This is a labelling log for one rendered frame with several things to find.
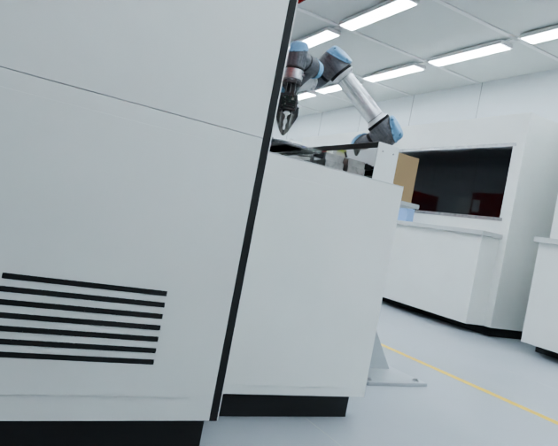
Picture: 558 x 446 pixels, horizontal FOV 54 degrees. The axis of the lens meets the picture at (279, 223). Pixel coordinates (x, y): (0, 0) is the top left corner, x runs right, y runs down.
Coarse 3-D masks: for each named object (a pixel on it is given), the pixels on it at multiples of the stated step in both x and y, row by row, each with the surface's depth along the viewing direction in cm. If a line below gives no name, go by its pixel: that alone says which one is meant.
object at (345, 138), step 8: (312, 136) 805; (320, 136) 785; (328, 136) 766; (336, 136) 747; (344, 136) 730; (352, 136) 713; (304, 144) 822; (312, 144) 801; (320, 144) 781; (328, 144) 762; (336, 144) 744
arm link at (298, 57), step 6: (294, 42) 211; (300, 42) 210; (294, 48) 210; (300, 48) 210; (306, 48) 212; (288, 54) 213; (294, 54) 210; (300, 54) 210; (306, 54) 213; (288, 60) 212; (294, 60) 210; (300, 60) 210; (306, 60) 213; (288, 66) 211; (294, 66) 210; (300, 66) 211; (306, 66) 215
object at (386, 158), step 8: (384, 144) 191; (384, 152) 191; (392, 152) 192; (376, 160) 190; (384, 160) 191; (392, 160) 193; (376, 168) 190; (384, 168) 191; (392, 168) 193; (376, 176) 190; (384, 176) 192; (392, 176) 193
